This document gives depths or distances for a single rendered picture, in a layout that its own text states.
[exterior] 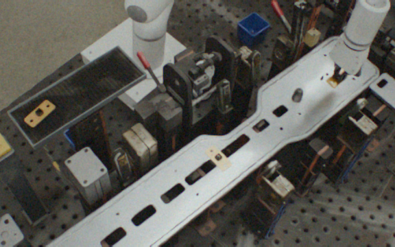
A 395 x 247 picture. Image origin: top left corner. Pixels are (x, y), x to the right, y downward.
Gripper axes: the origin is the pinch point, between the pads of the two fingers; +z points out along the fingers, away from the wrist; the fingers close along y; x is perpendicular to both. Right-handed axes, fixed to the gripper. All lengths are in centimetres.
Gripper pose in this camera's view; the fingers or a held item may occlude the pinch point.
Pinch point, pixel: (340, 73)
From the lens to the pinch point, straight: 155.8
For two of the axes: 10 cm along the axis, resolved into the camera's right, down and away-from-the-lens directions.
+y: 6.5, 6.6, -3.7
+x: 7.5, -5.4, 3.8
